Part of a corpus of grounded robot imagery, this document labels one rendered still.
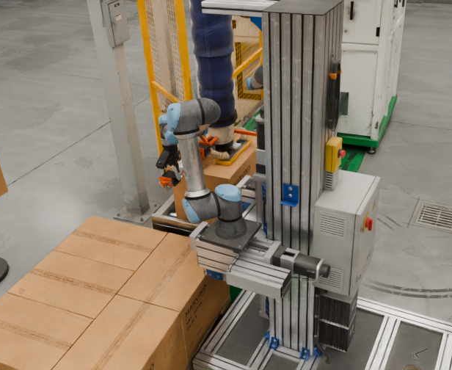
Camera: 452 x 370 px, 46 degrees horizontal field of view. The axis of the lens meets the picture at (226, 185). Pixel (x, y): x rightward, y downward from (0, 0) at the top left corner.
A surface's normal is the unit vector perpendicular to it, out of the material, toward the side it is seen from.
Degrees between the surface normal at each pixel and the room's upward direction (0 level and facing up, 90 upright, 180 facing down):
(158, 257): 0
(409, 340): 0
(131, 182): 90
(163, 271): 0
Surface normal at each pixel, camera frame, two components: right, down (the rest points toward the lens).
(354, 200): -0.06, -0.85
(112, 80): -0.39, 0.50
